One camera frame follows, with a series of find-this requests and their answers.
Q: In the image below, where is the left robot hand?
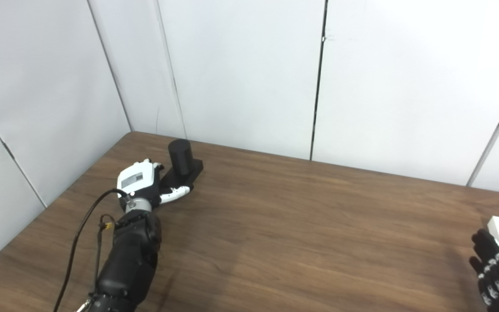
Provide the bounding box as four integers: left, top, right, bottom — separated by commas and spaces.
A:
117, 159, 194, 205

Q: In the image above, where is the thin cable with yellow connector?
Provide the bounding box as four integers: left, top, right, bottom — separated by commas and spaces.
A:
94, 214, 116, 295

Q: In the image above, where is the black peg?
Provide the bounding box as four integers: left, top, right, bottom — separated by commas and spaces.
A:
159, 139, 204, 195

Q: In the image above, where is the thick black left wrist cable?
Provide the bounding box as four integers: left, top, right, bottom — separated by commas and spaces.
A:
54, 188, 135, 312

